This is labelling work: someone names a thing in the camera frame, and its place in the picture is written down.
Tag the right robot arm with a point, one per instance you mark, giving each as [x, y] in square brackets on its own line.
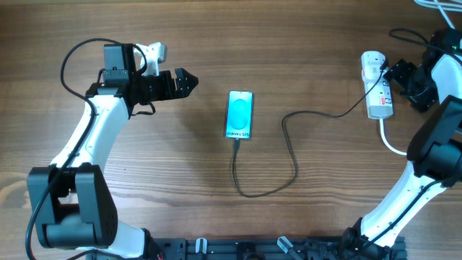
[433, 159]

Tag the Galaxy S25 smartphone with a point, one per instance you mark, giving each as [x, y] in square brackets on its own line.
[239, 115]

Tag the white USB charger plug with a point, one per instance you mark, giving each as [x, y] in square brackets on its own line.
[372, 72]

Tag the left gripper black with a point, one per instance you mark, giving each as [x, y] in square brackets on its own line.
[168, 93]

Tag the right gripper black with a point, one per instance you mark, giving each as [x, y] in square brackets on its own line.
[421, 100]

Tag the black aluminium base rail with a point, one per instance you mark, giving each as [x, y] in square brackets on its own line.
[314, 248]

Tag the white power strip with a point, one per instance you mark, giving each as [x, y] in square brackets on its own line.
[378, 99]

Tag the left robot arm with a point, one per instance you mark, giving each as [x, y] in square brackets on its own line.
[72, 207]

